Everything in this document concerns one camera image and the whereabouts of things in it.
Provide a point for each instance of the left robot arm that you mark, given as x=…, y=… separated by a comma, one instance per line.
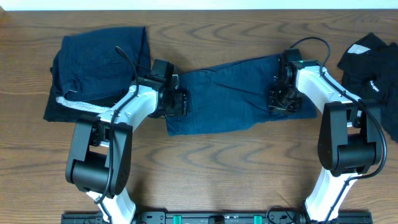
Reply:
x=99, y=161

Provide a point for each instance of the blue denim shorts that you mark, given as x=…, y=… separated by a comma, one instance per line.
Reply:
x=231, y=97

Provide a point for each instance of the folded black shorts white stripe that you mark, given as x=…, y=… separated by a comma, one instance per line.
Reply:
x=55, y=112

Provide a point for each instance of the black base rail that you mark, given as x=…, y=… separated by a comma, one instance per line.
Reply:
x=274, y=216

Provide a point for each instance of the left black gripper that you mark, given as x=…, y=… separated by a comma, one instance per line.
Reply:
x=179, y=103

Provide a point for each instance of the folded navy shorts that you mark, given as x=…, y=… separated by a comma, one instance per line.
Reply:
x=98, y=64

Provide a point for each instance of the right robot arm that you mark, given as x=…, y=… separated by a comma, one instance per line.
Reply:
x=351, y=143

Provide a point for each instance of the black garment with logo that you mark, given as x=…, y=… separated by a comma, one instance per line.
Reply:
x=370, y=71

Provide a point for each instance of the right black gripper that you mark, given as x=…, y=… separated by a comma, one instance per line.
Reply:
x=282, y=102

